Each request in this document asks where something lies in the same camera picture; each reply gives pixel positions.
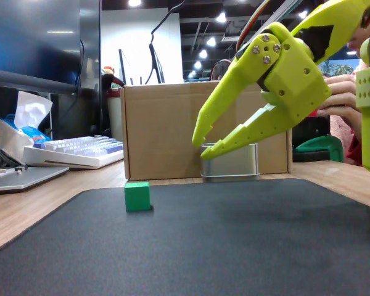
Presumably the pink sleeved forearm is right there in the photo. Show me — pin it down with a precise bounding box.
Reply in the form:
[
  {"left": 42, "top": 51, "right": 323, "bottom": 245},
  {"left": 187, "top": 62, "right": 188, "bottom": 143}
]
[{"left": 329, "top": 114, "right": 363, "bottom": 167}]

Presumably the silver metal tin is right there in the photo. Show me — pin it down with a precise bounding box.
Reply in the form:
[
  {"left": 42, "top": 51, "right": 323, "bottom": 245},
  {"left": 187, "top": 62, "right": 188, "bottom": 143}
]
[{"left": 199, "top": 142, "right": 261, "bottom": 183}]

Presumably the green cube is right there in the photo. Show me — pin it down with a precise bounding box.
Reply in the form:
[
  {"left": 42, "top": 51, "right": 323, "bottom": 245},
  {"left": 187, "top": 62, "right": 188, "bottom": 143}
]
[{"left": 124, "top": 181, "right": 152, "bottom": 213}]

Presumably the person's bare hand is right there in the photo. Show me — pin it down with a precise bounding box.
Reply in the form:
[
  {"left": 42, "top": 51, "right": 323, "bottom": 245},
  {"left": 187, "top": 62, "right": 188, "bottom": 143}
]
[{"left": 316, "top": 73, "right": 363, "bottom": 136}]

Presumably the green table clamp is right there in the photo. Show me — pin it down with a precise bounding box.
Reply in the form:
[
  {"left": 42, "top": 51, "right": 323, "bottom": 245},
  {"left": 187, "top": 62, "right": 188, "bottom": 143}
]
[{"left": 292, "top": 134, "right": 345, "bottom": 163}]

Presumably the brown cardboard box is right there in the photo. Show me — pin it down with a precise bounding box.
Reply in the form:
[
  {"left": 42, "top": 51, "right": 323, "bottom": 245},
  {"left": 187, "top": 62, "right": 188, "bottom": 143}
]
[{"left": 120, "top": 81, "right": 294, "bottom": 182}]

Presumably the white board panel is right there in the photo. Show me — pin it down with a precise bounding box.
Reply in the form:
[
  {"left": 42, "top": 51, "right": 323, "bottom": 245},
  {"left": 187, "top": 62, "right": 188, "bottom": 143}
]
[{"left": 101, "top": 8, "right": 184, "bottom": 86}]

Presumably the black desk mat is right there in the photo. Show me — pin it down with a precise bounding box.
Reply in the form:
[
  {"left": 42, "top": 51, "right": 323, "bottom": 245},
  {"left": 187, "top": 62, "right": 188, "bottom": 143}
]
[{"left": 0, "top": 178, "right": 370, "bottom": 296}]

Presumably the white purple keyboard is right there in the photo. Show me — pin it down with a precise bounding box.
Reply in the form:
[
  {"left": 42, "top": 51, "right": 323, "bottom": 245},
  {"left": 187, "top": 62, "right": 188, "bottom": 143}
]
[{"left": 22, "top": 135, "right": 125, "bottom": 170}]

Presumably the black computer monitor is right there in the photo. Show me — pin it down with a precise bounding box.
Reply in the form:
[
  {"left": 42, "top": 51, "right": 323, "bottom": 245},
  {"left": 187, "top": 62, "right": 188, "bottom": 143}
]
[{"left": 0, "top": 0, "right": 101, "bottom": 95}]

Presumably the white tissue blue pack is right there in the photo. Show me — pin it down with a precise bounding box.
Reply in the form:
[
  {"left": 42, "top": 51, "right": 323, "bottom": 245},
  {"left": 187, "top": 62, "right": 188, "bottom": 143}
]
[{"left": 5, "top": 90, "right": 54, "bottom": 149}]

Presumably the silver monitor stand base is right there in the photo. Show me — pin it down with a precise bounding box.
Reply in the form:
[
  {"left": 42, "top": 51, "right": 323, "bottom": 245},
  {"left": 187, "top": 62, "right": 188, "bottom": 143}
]
[{"left": 0, "top": 165, "right": 70, "bottom": 195}]

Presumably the robot arm cable bundle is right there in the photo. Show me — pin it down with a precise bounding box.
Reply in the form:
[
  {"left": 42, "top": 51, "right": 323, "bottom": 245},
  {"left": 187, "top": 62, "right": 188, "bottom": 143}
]
[{"left": 236, "top": 0, "right": 303, "bottom": 53}]

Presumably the black hanging cable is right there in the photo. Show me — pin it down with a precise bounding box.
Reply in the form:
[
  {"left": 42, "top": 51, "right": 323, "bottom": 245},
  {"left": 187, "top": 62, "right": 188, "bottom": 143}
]
[{"left": 144, "top": 0, "right": 186, "bottom": 84}]

